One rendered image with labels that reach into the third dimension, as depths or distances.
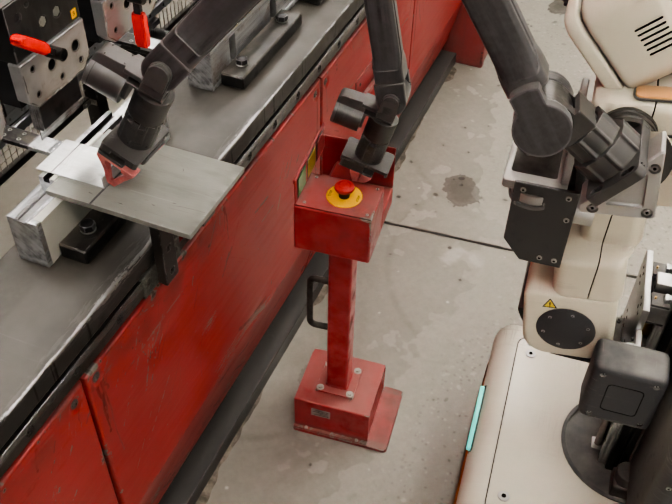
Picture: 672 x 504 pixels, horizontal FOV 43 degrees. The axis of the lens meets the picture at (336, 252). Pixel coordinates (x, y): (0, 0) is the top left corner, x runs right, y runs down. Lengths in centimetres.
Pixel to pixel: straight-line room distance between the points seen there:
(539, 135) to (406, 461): 127
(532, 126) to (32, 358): 79
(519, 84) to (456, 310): 151
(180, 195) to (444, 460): 115
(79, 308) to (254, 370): 100
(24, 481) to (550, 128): 93
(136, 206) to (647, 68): 78
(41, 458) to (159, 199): 44
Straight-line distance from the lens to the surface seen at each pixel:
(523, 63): 112
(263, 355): 237
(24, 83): 130
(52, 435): 144
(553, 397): 206
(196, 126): 174
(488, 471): 192
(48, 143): 153
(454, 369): 243
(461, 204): 292
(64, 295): 144
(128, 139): 133
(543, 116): 112
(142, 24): 146
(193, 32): 120
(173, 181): 141
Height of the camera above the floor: 189
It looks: 44 degrees down
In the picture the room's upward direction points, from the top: 1 degrees clockwise
